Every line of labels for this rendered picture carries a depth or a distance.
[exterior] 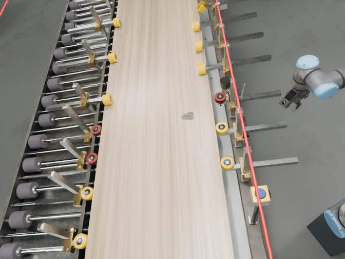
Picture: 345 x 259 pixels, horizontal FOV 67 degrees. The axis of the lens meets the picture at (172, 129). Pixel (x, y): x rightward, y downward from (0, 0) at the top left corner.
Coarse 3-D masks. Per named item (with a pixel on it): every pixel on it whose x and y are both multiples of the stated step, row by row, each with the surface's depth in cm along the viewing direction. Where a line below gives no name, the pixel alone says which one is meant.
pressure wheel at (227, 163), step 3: (222, 159) 156; (225, 159) 156; (228, 159) 156; (231, 159) 155; (222, 162) 155; (225, 162) 155; (228, 162) 155; (231, 162) 154; (222, 165) 154; (225, 165) 154; (228, 165) 154; (231, 165) 153; (222, 168) 156; (225, 168) 153; (228, 168) 153; (231, 168) 154
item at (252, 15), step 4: (252, 12) 212; (232, 16) 214; (236, 16) 213; (240, 16) 212; (244, 16) 211; (248, 16) 211; (252, 16) 212; (256, 16) 212; (212, 20) 216; (224, 20) 214; (228, 20) 214; (232, 20) 214; (236, 20) 214; (200, 24) 216; (204, 24) 216; (208, 24) 216; (212, 24) 216
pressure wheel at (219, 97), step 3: (219, 93) 182; (222, 93) 182; (216, 96) 182; (219, 96) 180; (222, 96) 181; (225, 96) 180; (216, 99) 180; (219, 99) 180; (222, 99) 179; (225, 99) 181; (216, 102) 183; (219, 102) 181; (222, 102) 181
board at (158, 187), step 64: (128, 0) 268; (192, 0) 246; (128, 64) 217; (192, 64) 203; (128, 128) 183; (192, 128) 172; (128, 192) 158; (192, 192) 150; (128, 256) 139; (192, 256) 133
